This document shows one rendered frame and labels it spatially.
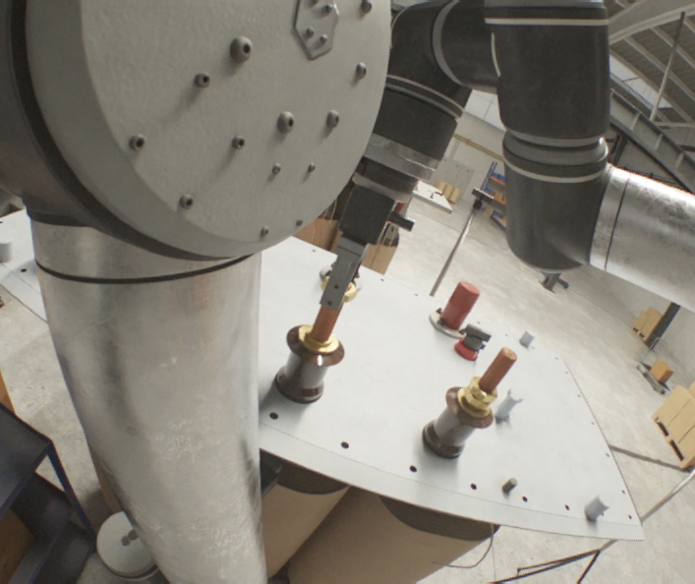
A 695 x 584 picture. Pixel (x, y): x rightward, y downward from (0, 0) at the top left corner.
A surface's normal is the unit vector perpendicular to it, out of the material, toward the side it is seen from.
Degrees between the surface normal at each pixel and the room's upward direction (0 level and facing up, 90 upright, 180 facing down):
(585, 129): 106
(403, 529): 90
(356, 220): 90
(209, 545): 80
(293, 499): 90
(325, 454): 11
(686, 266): 112
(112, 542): 17
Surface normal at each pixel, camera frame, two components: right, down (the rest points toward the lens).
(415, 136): 0.02, 0.47
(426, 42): -0.92, 0.35
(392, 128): -0.34, 0.32
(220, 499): 0.74, 0.36
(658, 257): -0.77, 0.39
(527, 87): -0.73, 0.60
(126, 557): 0.07, -0.85
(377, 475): 0.32, -0.73
